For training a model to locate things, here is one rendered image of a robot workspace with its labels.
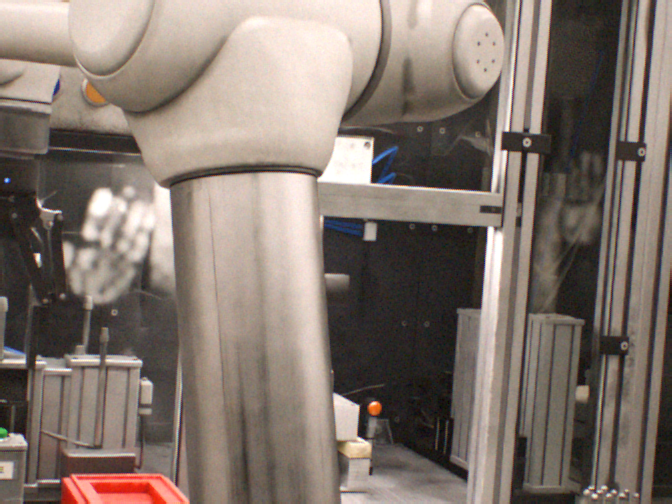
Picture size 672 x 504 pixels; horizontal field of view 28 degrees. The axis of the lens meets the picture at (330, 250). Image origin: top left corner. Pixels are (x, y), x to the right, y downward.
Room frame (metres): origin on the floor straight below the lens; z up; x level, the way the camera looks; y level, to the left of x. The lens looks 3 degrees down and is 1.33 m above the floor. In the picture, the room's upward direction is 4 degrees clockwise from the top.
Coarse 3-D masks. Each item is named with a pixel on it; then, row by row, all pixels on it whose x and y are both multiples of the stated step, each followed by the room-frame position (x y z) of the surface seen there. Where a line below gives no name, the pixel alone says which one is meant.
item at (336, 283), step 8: (320, 216) 1.88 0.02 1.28; (320, 224) 1.88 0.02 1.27; (328, 272) 1.90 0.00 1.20; (336, 272) 1.91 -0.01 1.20; (328, 280) 1.86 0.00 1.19; (336, 280) 1.87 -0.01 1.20; (344, 280) 1.87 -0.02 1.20; (328, 288) 1.86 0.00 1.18; (336, 288) 1.87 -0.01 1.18; (344, 288) 1.87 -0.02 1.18; (328, 296) 1.86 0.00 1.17; (336, 296) 1.87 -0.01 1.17; (344, 296) 1.87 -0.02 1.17; (328, 304) 1.86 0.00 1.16; (336, 304) 1.87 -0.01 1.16; (344, 304) 1.87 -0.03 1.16
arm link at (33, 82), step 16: (32, 0) 1.39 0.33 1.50; (48, 0) 1.40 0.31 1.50; (0, 64) 1.37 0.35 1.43; (16, 64) 1.38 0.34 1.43; (32, 64) 1.39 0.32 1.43; (0, 80) 1.38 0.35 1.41; (16, 80) 1.39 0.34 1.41; (32, 80) 1.39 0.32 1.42; (48, 80) 1.41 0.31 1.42; (0, 96) 1.39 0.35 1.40; (16, 96) 1.39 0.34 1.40; (32, 96) 1.40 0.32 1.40; (48, 96) 1.42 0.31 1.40
